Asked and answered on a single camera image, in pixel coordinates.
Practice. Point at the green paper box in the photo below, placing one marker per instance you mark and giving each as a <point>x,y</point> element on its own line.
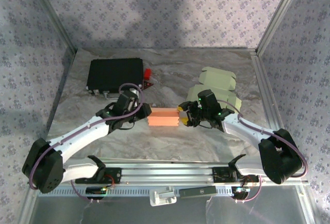
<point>217,78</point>

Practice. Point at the small right controller board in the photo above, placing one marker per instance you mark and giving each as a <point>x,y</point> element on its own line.
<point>241,194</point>

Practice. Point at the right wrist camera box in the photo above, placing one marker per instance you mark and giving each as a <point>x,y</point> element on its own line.
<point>208,101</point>

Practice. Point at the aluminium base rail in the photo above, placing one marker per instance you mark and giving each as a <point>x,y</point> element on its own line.
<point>167,175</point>

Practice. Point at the aluminium side rail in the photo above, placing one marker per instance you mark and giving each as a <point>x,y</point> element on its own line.
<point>261,74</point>

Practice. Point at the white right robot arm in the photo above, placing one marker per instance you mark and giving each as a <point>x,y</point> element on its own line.
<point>245,131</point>

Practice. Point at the grey metal base panel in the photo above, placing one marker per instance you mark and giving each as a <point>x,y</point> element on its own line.
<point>129,211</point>

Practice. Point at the orange paper box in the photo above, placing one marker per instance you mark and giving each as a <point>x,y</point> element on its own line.
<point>163,117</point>

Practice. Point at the small controller board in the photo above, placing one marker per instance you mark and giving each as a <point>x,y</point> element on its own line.
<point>241,194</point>
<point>94,190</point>

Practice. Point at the red warning triangle sticker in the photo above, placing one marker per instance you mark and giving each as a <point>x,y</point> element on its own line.
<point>148,86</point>

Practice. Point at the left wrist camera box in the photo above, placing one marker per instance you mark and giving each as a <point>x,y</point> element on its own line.
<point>126,101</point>

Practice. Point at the dark rectangular bar device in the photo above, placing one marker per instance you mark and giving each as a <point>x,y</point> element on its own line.
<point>198,191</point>

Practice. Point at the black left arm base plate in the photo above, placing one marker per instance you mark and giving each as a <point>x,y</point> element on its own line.
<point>116,176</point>

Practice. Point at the white plastic bracket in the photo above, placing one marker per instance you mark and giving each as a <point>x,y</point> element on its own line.
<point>161,198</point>

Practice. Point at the black ribbed carrying case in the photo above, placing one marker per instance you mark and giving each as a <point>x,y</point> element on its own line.
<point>113,74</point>

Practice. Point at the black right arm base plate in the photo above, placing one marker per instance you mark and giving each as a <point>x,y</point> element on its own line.
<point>219,176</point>

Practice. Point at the small left controller board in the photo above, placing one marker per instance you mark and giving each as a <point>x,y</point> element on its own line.
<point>94,190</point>

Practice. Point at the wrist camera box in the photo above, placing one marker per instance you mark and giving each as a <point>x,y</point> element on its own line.
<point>126,101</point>
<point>208,101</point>

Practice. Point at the aluminium frame post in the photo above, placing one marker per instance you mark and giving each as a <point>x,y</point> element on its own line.
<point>278,15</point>

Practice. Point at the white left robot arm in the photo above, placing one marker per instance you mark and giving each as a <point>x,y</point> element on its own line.
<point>82,133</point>

